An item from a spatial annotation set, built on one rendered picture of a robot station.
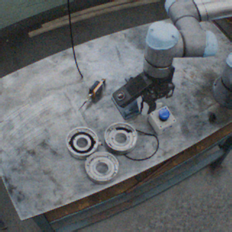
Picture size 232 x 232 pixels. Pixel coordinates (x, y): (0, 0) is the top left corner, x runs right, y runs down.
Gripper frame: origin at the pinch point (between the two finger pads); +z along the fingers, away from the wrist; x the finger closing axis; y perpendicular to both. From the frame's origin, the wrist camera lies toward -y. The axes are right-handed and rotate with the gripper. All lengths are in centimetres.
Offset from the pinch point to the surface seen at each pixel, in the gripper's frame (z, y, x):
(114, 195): 41.3, -11.0, -8.1
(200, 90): 16.2, 33.5, 6.4
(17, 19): 83, -7, 162
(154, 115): 11.7, 8.1, 3.0
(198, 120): 16.2, 24.4, -4.3
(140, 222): 96, 5, -15
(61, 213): 41, -35, -7
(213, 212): 96, 46, -34
